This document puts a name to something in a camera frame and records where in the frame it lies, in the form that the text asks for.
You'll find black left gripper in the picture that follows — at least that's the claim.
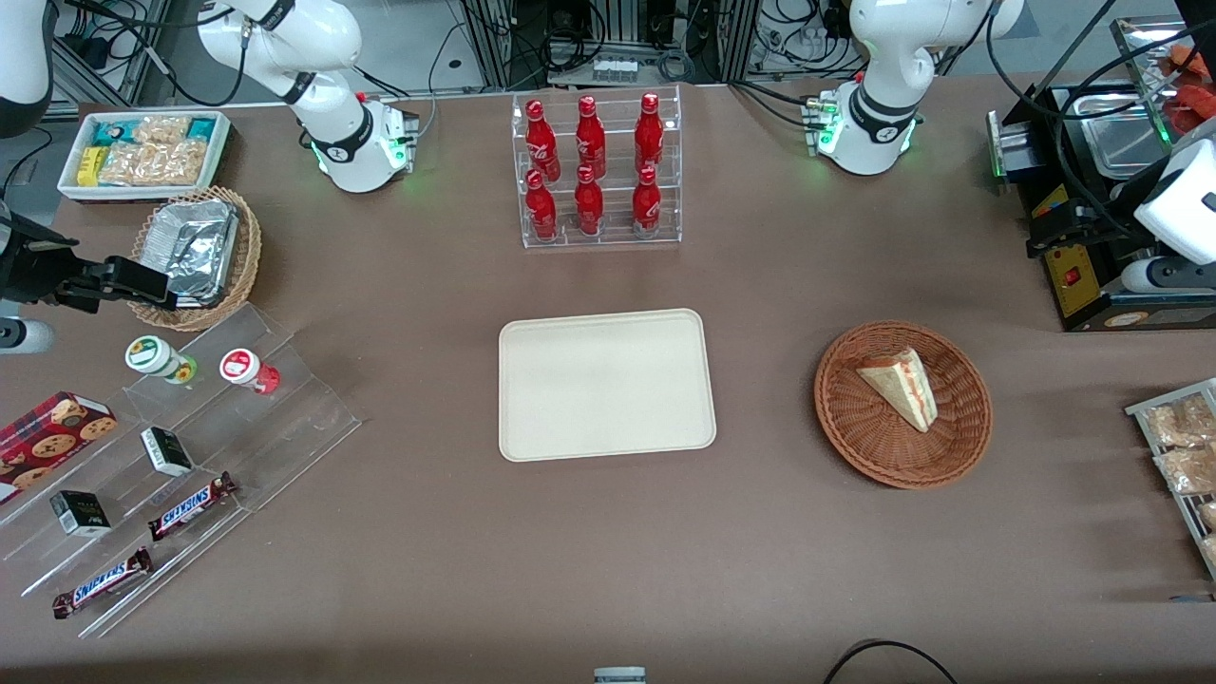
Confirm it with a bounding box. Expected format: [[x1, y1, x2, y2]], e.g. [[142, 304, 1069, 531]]
[[1026, 193, 1143, 259]]

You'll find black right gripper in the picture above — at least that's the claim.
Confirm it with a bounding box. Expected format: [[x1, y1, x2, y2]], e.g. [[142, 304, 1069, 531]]
[[0, 218, 180, 315]]

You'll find triangular sandwich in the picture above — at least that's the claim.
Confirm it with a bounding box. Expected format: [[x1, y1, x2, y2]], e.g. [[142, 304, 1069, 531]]
[[857, 348, 940, 434]]

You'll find light wicker basket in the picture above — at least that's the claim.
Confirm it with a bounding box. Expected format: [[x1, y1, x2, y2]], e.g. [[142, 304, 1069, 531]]
[[130, 186, 263, 333]]

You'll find tray of packaged snacks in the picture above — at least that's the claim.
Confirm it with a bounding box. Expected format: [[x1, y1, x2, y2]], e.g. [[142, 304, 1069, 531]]
[[1126, 378, 1216, 581]]

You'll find brown wicker basket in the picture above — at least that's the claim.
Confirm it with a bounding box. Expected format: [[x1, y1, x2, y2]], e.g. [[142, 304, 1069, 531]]
[[814, 321, 994, 490]]

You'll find beige rectangular tray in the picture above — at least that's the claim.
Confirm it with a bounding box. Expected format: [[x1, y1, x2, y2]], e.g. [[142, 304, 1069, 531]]
[[499, 309, 717, 464]]

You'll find aluminium foil container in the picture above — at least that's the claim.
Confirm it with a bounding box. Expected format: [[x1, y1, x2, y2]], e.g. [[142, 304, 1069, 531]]
[[142, 199, 239, 309]]

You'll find black food warmer machine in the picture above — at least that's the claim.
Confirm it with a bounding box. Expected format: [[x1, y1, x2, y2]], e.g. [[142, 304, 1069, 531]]
[[986, 17, 1216, 333]]

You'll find green lid cup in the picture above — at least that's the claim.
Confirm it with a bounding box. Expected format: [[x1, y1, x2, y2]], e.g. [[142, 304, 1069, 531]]
[[125, 335, 199, 386]]

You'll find steel warmer pan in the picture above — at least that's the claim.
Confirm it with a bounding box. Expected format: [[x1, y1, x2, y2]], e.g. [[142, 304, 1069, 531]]
[[1069, 87, 1177, 181]]

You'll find large clear cracker bag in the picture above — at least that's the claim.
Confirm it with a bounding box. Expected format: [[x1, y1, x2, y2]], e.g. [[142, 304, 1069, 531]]
[[98, 141, 208, 187]]

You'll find white snack bin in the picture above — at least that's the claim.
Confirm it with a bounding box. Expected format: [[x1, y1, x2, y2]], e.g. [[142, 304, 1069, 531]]
[[57, 110, 233, 204]]

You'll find red lid cup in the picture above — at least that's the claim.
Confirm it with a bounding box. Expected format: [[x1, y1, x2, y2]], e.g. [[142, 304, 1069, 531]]
[[219, 348, 281, 396]]

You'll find small clear cracker bag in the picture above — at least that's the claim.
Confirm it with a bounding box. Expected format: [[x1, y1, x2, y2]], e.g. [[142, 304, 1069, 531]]
[[133, 115, 191, 145]]

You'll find small black box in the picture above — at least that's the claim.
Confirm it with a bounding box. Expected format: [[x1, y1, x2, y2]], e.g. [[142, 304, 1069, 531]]
[[141, 427, 195, 478], [49, 489, 113, 539]]

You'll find red plaid cookie box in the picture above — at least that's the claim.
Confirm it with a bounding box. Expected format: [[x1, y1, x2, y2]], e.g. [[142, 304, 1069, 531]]
[[0, 390, 119, 505]]

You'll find red fried food piece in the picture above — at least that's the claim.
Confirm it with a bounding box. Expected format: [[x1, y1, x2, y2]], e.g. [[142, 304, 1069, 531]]
[[1167, 84, 1216, 136], [1161, 43, 1216, 85]]

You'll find clear acrylic stepped display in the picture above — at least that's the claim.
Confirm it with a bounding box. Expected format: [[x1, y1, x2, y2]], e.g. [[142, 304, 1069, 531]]
[[0, 303, 363, 640]]

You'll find Snickers chocolate bar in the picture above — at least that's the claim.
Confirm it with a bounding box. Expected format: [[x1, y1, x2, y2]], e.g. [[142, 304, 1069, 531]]
[[51, 546, 154, 620], [147, 471, 239, 543]]

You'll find red cola bottle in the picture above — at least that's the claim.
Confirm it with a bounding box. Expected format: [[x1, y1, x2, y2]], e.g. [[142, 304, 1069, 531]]
[[574, 165, 605, 237], [632, 166, 662, 235], [525, 99, 561, 181], [576, 95, 607, 180], [525, 169, 559, 241], [635, 92, 665, 177]]

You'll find clear acrylic bottle rack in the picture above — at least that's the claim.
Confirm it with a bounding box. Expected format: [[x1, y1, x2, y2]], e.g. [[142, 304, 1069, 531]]
[[511, 85, 683, 251]]

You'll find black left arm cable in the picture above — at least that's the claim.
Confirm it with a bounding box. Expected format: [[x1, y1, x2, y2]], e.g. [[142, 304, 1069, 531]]
[[986, 0, 1155, 240]]

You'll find black looped floor cable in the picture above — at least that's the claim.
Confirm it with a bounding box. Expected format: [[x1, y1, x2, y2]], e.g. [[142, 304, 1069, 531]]
[[822, 639, 961, 684]]

